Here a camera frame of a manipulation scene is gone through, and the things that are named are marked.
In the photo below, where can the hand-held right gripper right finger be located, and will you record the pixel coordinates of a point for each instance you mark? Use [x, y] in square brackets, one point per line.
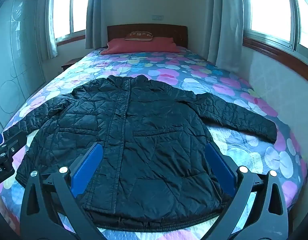
[220, 166]

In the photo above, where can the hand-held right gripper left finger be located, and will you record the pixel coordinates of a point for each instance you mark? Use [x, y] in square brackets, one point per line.
[86, 167]

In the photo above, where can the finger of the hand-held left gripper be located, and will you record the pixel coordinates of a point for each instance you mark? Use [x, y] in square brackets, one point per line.
[7, 148]

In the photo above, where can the black quilted jacket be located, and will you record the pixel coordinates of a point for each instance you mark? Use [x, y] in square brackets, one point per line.
[144, 135]

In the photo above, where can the floral circle-print bedspread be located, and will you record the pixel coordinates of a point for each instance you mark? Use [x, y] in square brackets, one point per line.
[214, 80]

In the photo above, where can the frosted glass wardrobe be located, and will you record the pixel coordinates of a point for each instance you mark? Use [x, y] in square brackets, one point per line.
[16, 55]

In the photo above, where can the dark wooden nightstand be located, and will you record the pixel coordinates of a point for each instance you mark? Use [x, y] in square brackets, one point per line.
[68, 63]

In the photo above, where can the grey curtain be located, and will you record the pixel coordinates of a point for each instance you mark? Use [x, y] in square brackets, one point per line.
[225, 22]
[93, 12]
[50, 25]

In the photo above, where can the red pillow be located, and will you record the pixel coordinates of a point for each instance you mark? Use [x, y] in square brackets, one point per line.
[140, 45]

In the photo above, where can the dark wooden headboard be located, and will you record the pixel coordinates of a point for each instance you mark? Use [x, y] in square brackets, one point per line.
[179, 33]

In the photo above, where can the small brown printed cushion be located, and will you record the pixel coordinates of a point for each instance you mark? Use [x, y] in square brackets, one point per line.
[139, 35]

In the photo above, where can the bright window with wooden sill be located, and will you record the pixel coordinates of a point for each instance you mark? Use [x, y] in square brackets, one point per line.
[271, 7]

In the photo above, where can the white wall socket plate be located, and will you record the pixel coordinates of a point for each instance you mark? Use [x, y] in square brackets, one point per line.
[158, 17]

